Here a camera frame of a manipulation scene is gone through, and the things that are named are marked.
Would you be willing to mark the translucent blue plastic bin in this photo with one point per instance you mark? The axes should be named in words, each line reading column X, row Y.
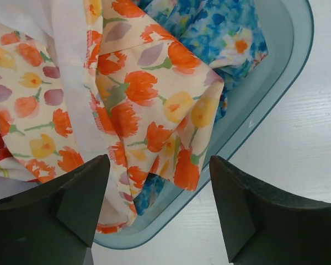
column 288, row 27

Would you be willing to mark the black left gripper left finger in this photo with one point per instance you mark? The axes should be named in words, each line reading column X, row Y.
column 55, row 222

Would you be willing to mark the orange tulip print skirt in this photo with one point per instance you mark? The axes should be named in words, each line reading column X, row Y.
column 79, row 79

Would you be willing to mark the red and white floral skirt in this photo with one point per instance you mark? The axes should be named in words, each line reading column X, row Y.
column 12, row 168

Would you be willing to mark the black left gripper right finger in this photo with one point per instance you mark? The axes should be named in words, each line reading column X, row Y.
column 262, row 224

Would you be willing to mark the blue floral print skirt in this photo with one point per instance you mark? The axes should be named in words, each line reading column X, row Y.
column 224, row 34

